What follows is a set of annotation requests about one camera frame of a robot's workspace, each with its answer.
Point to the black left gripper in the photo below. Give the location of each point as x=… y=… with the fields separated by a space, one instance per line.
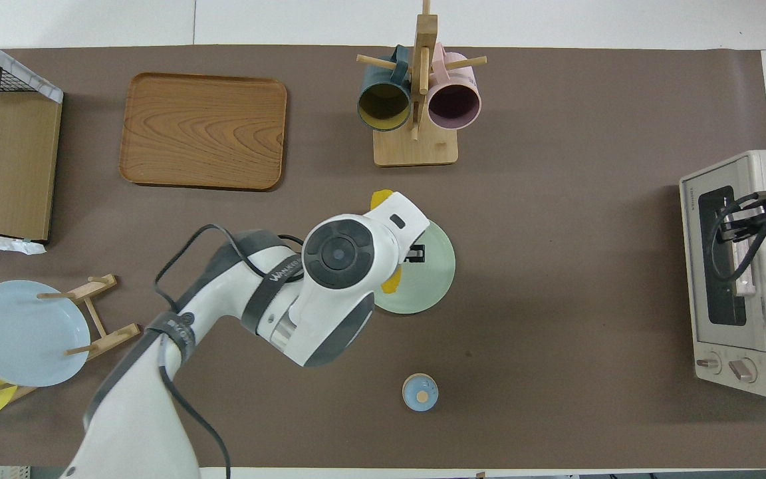
x=416 y=253

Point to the pale green plate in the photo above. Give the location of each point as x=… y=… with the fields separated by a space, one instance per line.
x=429 y=286

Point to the yellow corn cob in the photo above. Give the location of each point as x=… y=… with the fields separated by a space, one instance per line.
x=380 y=199

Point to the white toaster oven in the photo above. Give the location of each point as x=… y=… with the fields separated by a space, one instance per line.
x=722 y=332

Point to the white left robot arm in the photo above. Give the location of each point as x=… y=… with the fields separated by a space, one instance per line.
x=330 y=299

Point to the wooden mug tree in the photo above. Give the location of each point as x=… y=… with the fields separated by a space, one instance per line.
x=416 y=150

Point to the blue call bell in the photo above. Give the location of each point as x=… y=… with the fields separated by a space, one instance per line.
x=420 y=392

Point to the brown table mat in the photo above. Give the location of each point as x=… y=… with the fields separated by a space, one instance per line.
x=556 y=299

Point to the dark teal mug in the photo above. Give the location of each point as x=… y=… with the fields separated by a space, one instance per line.
x=383 y=103

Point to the pink mug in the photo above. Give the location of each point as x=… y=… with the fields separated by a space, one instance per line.
x=455 y=100

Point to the wooden serving tray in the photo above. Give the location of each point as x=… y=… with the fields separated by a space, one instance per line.
x=203 y=133

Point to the wooden plate rack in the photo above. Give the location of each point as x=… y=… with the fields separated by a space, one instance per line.
x=107 y=339

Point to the light blue plate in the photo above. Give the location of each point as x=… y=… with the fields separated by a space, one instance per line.
x=24 y=332

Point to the wooden shelf box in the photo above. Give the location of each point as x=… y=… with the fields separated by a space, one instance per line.
x=24 y=78

